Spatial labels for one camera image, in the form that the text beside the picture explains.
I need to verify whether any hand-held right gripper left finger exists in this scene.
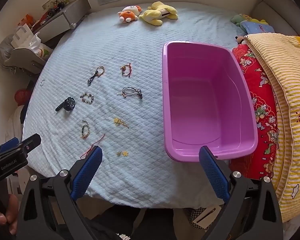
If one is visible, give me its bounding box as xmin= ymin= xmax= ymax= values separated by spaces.
xmin=16 ymin=145 xmax=103 ymax=240

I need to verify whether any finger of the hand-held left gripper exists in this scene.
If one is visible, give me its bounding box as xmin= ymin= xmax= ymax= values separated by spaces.
xmin=14 ymin=133 xmax=42 ymax=155
xmin=0 ymin=137 xmax=20 ymax=156

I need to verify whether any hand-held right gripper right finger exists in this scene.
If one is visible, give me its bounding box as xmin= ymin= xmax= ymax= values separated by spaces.
xmin=199 ymin=145 xmax=283 ymax=240

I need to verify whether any thin red string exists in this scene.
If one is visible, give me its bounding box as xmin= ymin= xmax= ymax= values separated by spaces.
xmin=80 ymin=133 xmax=106 ymax=159

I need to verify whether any green bead bracelet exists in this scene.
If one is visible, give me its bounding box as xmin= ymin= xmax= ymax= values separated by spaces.
xmin=80 ymin=120 xmax=91 ymax=139

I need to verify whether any yellow flower charm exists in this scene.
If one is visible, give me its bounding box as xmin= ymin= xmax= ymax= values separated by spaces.
xmin=113 ymin=117 xmax=130 ymax=129

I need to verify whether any beaded charm bracelet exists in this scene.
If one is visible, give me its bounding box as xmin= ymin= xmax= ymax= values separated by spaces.
xmin=80 ymin=92 xmax=95 ymax=105

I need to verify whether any purple plastic basin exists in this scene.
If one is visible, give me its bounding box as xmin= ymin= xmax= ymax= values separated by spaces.
xmin=162 ymin=41 xmax=259 ymax=162

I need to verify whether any black knotted cord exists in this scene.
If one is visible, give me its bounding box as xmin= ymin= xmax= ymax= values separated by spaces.
xmin=87 ymin=71 xmax=98 ymax=86

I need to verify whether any person's left hand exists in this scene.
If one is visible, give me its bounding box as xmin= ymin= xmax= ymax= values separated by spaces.
xmin=0 ymin=194 xmax=19 ymax=233

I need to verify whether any white cloth bundle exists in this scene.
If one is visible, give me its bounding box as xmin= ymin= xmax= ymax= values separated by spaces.
xmin=5 ymin=105 xmax=28 ymax=143

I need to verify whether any white floor box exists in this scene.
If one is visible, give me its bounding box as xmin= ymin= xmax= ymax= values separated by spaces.
xmin=7 ymin=172 xmax=28 ymax=195

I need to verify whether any checkered slipper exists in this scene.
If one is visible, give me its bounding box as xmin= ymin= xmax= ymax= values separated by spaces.
xmin=189 ymin=205 xmax=225 ymax=230

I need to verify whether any red ball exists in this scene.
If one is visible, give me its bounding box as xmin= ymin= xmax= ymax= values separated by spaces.
xmin=14 ymin=89 xmax=33 ymax=107

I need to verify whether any black wrist watch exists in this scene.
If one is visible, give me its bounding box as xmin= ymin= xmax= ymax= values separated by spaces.
xmin=55 ymin=96 xmax=76 ymax=112

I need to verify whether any red printed quilt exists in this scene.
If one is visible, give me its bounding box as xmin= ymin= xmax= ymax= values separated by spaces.
xmin=229 ymin=44 xmax=280 ymax=180

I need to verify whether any white and green packet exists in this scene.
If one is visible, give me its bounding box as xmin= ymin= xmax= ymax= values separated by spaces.
xmin=30 ymin=34 xmax=53 ymax=58

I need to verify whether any grey bag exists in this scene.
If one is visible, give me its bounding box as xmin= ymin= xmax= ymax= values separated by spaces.
xmin=0 ymin=34 xmax=18 ymax=68

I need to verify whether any white paper bag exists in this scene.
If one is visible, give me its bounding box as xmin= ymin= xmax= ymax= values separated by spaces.
xmin=11 ymin=24 xmax=42 ymax=49

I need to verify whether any yellow striped blanket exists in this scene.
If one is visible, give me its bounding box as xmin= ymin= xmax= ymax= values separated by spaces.
xmin=246 ymin=34 xmax=300 ymax=223

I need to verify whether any light blue bed blanket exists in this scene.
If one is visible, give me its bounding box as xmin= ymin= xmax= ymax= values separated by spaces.
xmin=22 ymin=5 xmax=248 ymax=209

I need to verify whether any grey bedside shelf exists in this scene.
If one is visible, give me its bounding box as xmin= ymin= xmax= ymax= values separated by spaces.
xmin=34 ymin=0 xmax=92 ymax=43

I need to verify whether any black toy car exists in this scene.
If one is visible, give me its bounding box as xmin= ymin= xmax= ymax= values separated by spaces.
xmin=47 ymin=2 xmax=65 ymax=17

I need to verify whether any picture card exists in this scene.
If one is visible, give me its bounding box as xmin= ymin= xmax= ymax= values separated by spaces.
xmin=42 ymin=0 xmax=70 ymax=9

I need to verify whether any green plush toy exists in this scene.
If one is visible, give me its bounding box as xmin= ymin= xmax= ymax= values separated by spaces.
xmin=230 ymin=14 xmax=253 ymax=28

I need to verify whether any orange and white plush toy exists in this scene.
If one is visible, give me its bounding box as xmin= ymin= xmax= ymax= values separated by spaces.
xmin=118 ymin=5 xmax=143 ymax=24

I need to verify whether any yellow plush toy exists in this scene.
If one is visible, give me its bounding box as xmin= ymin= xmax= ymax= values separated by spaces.
xmin=139 ymin=1 xmax=178 ymax=27

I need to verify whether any grey padded headboard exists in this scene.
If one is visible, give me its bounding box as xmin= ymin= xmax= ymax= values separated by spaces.
xmin=250 ymin=0 xmax=300 ymax=37

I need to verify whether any black cord necklace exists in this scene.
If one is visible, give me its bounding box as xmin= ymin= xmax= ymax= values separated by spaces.
xmin=117 ymin=87 xmax=143 ymax=100

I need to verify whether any red cord bracelet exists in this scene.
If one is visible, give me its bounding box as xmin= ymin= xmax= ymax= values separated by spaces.
xmin=120 ymin=64 xmax=133 ymax=77

